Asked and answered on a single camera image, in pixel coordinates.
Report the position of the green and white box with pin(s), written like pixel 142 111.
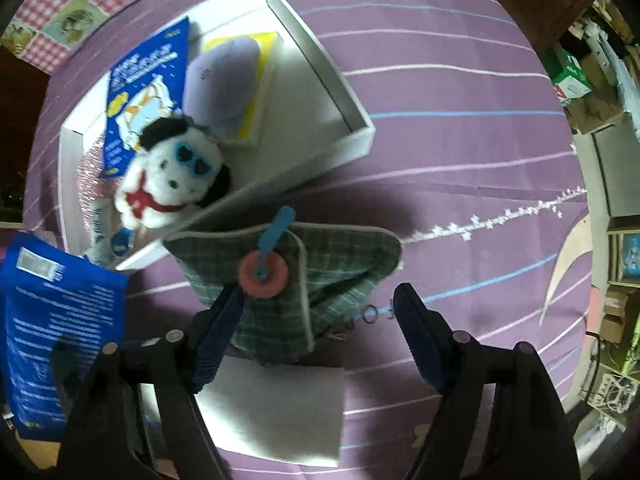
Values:
pixel 570 72

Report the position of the face mask packet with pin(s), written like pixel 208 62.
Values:
pixel 112 247

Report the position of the dark blue plastic packet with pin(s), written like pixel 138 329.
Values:
pixel 60 320
pixel 140 70

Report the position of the green plaid cloth bag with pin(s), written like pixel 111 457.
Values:
pixel 340 270

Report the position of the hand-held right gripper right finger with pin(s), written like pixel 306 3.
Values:
pixel 420 340

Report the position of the white paper towel roll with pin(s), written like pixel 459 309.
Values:
pixel 280 410

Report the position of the lilac cloth pad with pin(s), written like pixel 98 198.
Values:
pixel 225 80

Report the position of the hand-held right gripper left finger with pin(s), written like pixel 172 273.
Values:
pixel 220 330

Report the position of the brown cardboard box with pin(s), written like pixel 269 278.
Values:
pixel 595 110

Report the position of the pink checkered chair cover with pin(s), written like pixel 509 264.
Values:
pixel 50 5

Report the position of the dark wooden cabinet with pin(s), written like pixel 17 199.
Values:
pixel 540 0

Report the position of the white cardboard box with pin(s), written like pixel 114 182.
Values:
pixel 320 85

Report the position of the white plush dog toy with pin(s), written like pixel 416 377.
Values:
pixel 170 170

